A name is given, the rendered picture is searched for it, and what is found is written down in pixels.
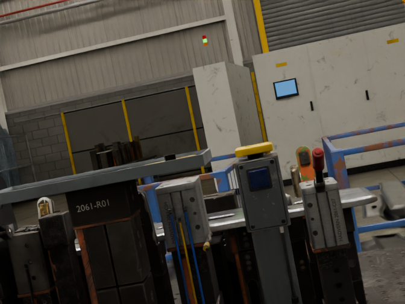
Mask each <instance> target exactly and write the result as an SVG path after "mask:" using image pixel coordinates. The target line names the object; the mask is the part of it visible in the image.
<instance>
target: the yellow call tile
mask: <svg viewBox="0 0 405 304"><path fill-rule="evenodd" d="M269 151H273V146H272V142H264V143H261V144H255V145H249V146H245V147H239V148H236V150H235V155H236V157H243V156H247V157H248V159H256V158H260V157H263V156H264V155H263V153H265V152H269Z"/></svg>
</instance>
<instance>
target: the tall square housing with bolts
mask: <svg viewBox="0 0 405 304"><path fill-rule="evenodd" d="M155 193H156V195H157V201H158V204H159V209H160V215H161V219H162V225H163V230H164V233H165V239H166V245H167V252H171V253H172V258H173V262H174V268H175V274H176V277H177V283H178V288H179V292H180V297H181V303H182V304H224V298H223V295H222V291H219V285H218V280H217V276H216V270H215V265H214V261H213V255H212V250H211V246H210V247H209V250H208V251H207V252H205V251H204V250H203V246H204V244H205V242H206V241H207V240H209V238H208V235H209V234H210V233H211V231H210V227H209V221H208V218H207V212H206V206H205V202H204V197H203V191H202V187H201V180H200V176H194V177H188V178H184V179H178V180H172V181H168V182H163V183H162V184H161V185H159V186H158V187H156V189H155ZM209 244H210V243H209Z"/></svg>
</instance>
